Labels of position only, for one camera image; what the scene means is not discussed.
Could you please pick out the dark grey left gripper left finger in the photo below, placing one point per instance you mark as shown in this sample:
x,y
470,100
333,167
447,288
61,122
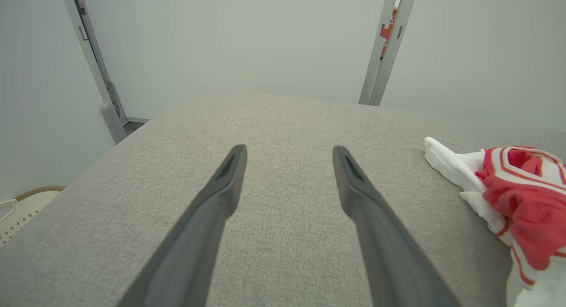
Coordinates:
x,y
190,245

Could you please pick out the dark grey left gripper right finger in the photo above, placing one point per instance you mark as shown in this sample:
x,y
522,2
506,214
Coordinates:
x,y
389,254

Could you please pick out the red white number 23 jersey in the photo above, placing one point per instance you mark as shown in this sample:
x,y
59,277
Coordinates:
x,y
530,209

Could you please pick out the grey fabric sofa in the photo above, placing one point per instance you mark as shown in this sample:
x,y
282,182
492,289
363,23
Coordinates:
x,y
283,134

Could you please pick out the beige white laundry basket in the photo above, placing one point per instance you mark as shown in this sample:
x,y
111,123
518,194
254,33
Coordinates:
x,y
22,209

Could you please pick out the orange red tag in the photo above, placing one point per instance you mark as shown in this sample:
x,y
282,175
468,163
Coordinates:
x,y
386,32

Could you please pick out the grey double partition post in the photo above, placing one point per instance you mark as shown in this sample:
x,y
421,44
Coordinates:
x,y
384,72

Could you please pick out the grey slotted partition post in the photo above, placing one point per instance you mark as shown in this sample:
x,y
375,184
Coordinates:
x,y
95,63

